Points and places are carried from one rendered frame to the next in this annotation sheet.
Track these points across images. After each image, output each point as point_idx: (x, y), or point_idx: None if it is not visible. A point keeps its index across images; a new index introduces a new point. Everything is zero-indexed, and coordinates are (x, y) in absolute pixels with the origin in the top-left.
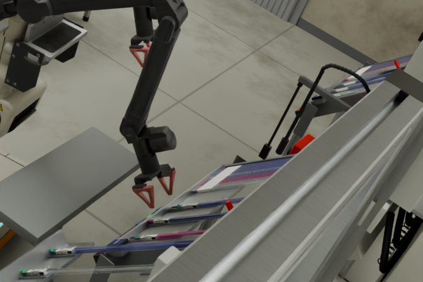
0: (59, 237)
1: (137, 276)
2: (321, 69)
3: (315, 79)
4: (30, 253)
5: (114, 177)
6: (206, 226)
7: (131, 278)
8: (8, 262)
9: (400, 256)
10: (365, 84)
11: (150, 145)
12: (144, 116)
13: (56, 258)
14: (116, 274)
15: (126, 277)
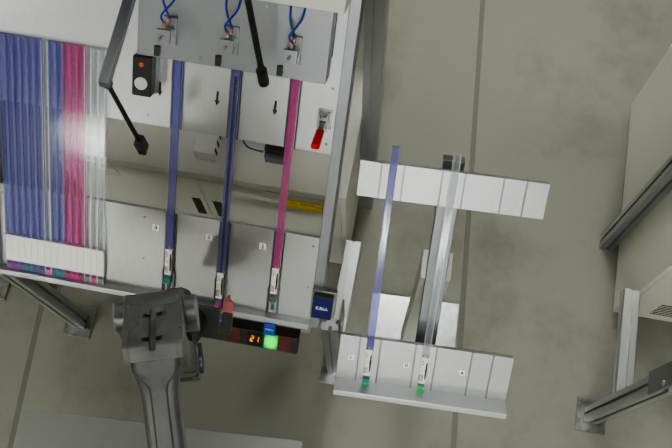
0: (343, 386)
1: (76, 379)
2: (250, 3)
3: (251, 14)
4: (399, 397)
5: (101, 424)
6: (39, 283)
7: (85, 385)
8: None
9: None
10: None
11: None
12: (190, 340)
13: (381, 366)
14: (92, 407)
15: (88, 393)
